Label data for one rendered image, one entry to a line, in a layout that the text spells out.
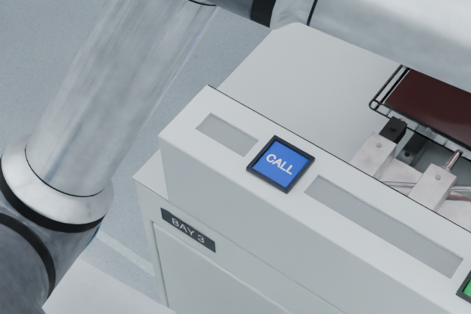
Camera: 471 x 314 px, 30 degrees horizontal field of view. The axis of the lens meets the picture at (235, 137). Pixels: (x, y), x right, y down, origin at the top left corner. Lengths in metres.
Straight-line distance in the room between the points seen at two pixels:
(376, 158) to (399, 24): 0.54
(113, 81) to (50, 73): 1.65
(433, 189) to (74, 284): 0.44
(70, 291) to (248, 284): 0.24
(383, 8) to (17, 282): 0.43
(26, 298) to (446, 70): 0.44
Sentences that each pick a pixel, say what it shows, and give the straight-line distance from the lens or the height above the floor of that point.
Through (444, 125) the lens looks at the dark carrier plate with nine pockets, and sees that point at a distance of 1.11.
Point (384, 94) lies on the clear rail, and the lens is 1.13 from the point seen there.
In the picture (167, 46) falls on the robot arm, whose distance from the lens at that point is 0.73.
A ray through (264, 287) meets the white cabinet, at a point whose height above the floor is 0.75.
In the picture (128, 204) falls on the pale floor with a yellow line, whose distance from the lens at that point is 2.11.
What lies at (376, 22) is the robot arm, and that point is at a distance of 0.53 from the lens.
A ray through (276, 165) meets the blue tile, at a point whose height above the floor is 0.96.
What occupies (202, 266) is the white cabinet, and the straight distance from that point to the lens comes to 1.22.
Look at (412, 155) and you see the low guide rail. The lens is 1.14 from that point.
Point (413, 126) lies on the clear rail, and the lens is 1.10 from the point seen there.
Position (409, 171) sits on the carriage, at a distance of 1.09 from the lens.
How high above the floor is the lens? 1.77
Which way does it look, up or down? 54 degrees down
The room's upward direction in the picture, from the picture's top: 2 degrees counter-clockwise
